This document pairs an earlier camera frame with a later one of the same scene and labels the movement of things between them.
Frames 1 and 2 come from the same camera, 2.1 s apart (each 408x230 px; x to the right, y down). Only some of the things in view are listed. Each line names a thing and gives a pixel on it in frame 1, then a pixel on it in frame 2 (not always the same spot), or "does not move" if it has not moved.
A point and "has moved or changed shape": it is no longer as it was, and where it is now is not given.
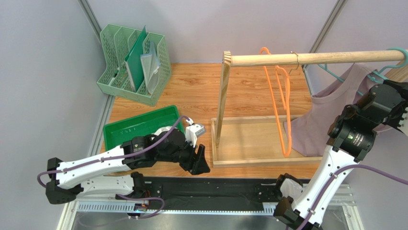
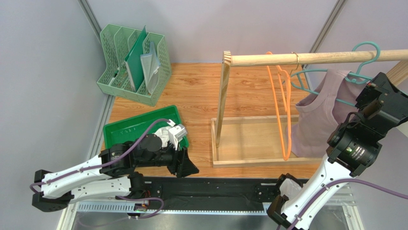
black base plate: (210, 193) does not move
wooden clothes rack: (261, 141) does not move
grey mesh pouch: (151, 63) does not move
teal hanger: (374, 76) -> (353, 78)
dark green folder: (132, 61) does not move
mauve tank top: (310, 131) has moved or changed shape
